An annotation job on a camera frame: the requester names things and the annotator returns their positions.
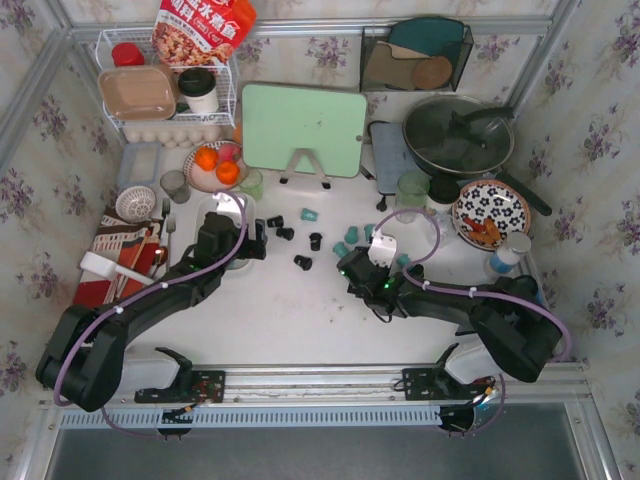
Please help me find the white salt bottle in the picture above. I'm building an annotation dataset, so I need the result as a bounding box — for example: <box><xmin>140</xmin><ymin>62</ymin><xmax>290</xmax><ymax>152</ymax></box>
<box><xmin>484</xmin><ymin>232</ymin><xmax>532</xmax><ymax>278</ymax></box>

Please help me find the green glass cup right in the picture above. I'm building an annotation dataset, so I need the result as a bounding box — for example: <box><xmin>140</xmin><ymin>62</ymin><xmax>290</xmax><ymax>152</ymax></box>
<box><xmin>394</xmin><ymin>171</ymin><xmax>430</xmax><ymax>224</ymax></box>

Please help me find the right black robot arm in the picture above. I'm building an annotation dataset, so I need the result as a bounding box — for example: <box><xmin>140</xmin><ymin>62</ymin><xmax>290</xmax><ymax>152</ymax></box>
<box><xmin>337</xmin><ymin>234</ymin><xmax>570</xmax><ymax>385</ymax></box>

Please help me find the dark fork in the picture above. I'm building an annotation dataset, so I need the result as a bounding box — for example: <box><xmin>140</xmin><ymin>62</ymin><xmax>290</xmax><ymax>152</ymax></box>
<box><xmin>161</xmin><ymin>197</ymin><xmax>171</xmax><ymax>232</ymax></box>

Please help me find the orange tangerine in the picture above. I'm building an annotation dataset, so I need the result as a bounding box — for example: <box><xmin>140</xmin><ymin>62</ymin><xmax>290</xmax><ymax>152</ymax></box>
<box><xmin>216</xmin><ymin>161</ymin><xmax>241</xmax><ymax>185</ymax></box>
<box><xmin>194</xmin><ymin>146</ymin><xmax>219</xmax><ymax>172</ymax></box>

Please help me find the beige food container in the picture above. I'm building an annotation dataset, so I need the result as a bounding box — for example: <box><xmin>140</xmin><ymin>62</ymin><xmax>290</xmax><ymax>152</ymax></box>
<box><xmin>98</xmin><ymin>64</ymin><xmax>179</xmax><ymax>121</ymax></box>

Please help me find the white spatula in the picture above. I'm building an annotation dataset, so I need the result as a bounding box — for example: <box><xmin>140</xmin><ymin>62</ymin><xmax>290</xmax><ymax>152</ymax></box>
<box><xmin>80</xmin><ymin>251</ymin><xmax>154</xmax><ymax>286</ymax></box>

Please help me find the white lattice bowl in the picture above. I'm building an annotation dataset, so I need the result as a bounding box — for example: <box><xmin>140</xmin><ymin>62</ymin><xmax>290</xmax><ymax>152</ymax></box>
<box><xmin>115</xmin><ymin>186</ymin><xmax>156</xmax><ymax>223</ymax></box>

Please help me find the metal cutting board stand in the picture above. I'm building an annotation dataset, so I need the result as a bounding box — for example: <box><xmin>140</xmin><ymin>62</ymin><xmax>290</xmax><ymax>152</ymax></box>
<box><xmin>279</xmin><ymin>148</ymin><xmax>332</xmax><ymax>190</ymax></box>

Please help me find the silver fork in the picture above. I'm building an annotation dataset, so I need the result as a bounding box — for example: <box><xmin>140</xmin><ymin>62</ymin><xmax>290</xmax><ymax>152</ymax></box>
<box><xmin>165</xmin><ymin>214</ymin><xmax>177</xmax><ymax>268</ymax></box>

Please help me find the egg carton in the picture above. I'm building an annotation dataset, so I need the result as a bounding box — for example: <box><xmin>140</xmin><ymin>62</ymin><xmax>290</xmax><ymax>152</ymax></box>
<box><xmin>123</xmin><ymin>125</ymin><xmax>224</xmax><ymax>148</ymax></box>

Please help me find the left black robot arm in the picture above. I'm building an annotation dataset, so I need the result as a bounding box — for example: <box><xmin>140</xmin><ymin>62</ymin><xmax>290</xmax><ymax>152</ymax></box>
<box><xmin>35</xmin><ymin>190</ymin><xmax>267</xmax><ymax>412</ymax></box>

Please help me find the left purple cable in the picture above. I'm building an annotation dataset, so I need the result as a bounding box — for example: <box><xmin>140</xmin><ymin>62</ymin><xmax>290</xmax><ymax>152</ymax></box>
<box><xmin>52</xmin><ymin>190</ymin><xmax>250</xmax><ymax>441</ymax></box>

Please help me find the green glass cup left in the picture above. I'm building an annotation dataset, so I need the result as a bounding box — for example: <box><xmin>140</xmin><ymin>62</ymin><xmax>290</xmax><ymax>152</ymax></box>
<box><xmin>239</xmin><ymin>169</ymin><xmax>263</xmax><ymax>201</ymax></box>

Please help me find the orange tangerine right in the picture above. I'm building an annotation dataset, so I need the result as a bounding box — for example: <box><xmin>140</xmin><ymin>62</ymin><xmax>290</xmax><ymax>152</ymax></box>
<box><xmin>216</xmin><ymin>161</ymin><xmax>241</xmax><ymax>185</ymax></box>

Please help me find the white wire rack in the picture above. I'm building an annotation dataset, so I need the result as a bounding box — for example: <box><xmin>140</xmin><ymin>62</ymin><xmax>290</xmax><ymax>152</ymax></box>
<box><xmin>94</xmin><ymin>27</ymin><xmax>238</xmax><ymax>130</ymax></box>

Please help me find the green glass cup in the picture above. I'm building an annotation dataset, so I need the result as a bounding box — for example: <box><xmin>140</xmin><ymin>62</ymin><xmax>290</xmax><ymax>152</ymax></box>
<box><xmin>394</xmin><ymin>171</ymin><xmax>430</xmax><ymax>224</ymax></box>
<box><xmin>239</xmin><ymin>169</ymin><xmax>263</xmax><ymax>201</ymax></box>

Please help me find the green cutting board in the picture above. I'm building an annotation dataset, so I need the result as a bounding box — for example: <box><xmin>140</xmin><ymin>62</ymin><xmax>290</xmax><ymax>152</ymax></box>
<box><xmin>241</xmin><ymin>84</ymin><xmax>367</xmax><ymax>178</ymax></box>

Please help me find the black frying pan with lid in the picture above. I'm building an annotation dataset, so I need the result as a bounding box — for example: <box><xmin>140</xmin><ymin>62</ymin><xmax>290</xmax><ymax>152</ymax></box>
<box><xmin>402</xmin><ymin>95</ymin><xmax>552</xmax><ymax>216</ymax></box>

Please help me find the floral patterned plate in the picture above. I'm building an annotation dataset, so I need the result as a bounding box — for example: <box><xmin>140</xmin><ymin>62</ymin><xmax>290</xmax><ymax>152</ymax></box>
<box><xmin>451</xmin><ymin>180</ymin><xmax>532</xmax><ymax>252</ymax></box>

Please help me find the teal coffee capsule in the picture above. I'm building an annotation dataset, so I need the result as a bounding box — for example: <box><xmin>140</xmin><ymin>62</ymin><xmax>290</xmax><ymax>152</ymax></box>
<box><xmin>300</xmin><ymin>208</ymin><xmax>318</xmax><ymax>222</ymax></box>
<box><xmin>396</xmin><ymin>253</ymin><xmax>411</xmax><ymax>268</ymax></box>
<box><xmin>364</xmin><ymin>224</ymin><xmax>376</xmax><ymax>243</ymax></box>
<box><xmin>332</xmin><ymin>242</ymin><xmax>349</xmax><ymax>258</ymax></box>
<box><xmin>344</xmin><ymin>226</ymin><xmax>359</xmax><ymax>245</ymax></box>

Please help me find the clear plastic bottle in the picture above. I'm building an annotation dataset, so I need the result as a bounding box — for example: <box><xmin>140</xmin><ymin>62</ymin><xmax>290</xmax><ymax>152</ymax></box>
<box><xmin>428</xmin><ymin>212</ymin><xmax>457</xmax><ymax>248</ymax></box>

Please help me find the cork round coaster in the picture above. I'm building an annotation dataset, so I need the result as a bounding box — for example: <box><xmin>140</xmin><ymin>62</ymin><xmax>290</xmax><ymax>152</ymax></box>
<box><xmin>412</xmin><ymin>56</ymin><xmax>453</xmax><ymax>90</ymax></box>

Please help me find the purple cable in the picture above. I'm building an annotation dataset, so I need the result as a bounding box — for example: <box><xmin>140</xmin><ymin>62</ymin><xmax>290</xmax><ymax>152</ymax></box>
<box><xmin>372</xmin><ymin>208</ymin><xmax>576</xmax><ymax>441</ymax></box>
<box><xmin>52</xmin><ymin>190</ymin><xmax>250</xmax><ymax>441</ymax></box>

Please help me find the pink fruit plate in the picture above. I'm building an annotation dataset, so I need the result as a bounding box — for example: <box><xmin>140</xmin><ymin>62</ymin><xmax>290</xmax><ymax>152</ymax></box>
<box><xmin>182</xmin><ymin>140</ymin><xmax>249</xmax><ymax>193</ymax></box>

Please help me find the grey glass cup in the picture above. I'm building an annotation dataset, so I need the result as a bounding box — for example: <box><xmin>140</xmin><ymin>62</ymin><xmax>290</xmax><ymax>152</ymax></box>
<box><xmin>160</xmin><ymin>170</ymin><xmax>190</xmax><ymax>204</ymax></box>

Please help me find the clear blue-rimmed container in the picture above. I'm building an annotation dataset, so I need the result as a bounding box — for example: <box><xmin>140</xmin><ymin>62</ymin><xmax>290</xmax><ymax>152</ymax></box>
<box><xmin>116</xmin><ymin>142</ymin><xmax>161</xmax><ymax>190</ymax></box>

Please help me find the orange tangerine left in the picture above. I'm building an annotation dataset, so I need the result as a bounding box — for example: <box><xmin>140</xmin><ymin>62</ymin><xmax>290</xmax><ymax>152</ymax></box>
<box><xmin>194</xmin><ymin>146</ymin><xmax>219</xmax><ymax>172</ymax></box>

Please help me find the black lidded jar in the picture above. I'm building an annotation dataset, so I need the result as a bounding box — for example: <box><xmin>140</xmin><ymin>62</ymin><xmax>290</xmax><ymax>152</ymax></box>
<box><xmin>425</xmin><ymin>175</ymin><xmax>460</xmax><ymax>215</ymax></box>

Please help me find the blue grey cloth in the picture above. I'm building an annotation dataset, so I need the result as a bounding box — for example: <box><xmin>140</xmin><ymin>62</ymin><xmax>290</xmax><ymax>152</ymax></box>
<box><xmin>530</xmin><ymin>280</ymin><xmax>546</xmax><ymax>307</ymax></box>

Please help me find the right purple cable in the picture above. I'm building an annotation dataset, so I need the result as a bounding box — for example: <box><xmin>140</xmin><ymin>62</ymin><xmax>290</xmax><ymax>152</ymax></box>
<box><xmin>372</xmin><ymin>208</ymin><xmax>576</xmax><ymax>441</ymax></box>

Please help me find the black coffee capsule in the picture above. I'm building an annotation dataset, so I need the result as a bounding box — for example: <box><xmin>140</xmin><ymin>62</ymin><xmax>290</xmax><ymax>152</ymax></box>
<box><xmin>309</xmin><ymin>232</ymin><xmax>322</xmax><ymax>252</ymax></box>
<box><xmin>267</xmin><ymin>215</ymin><xmax>284</xmax><ymax>228</ymax></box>
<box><xmin>276</xmin><ymin>227</ymin><xmax>295</xmax><ymax>241</ymax></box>
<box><xmin>294</xmin><ymin>255</ymin><xmax>313</xmax><ymax>271</ymax></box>

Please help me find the white storage basket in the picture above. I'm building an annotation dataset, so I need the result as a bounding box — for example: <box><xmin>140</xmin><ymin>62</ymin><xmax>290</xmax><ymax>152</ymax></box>
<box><xmin>193</xmin><ymin>192</ymin><xmax>251</xmax><ymax>272</ymax></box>

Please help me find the white cup black lid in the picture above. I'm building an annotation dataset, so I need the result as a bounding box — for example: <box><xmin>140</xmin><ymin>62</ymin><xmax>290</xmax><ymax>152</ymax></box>
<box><xmin>178</xmin><ymin>67</ymin><xmax>219</xmax><ymax>114</ymax></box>

